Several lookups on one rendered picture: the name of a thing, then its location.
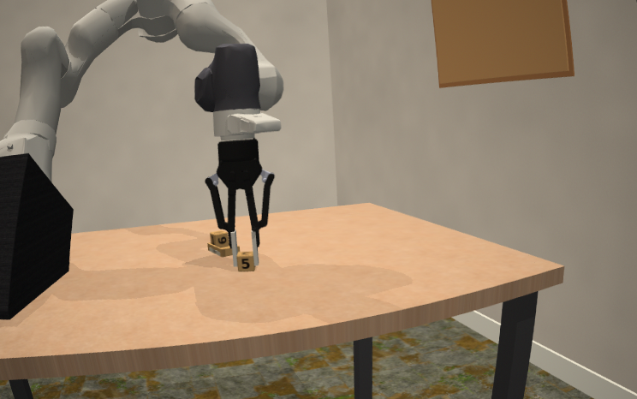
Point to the tan number cube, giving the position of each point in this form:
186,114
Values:
245,261
219,238

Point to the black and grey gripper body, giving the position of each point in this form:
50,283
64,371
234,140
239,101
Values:
228,155

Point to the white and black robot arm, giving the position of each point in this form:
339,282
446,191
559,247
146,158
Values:
239,81

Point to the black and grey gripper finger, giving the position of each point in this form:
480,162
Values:
212,182
267,179

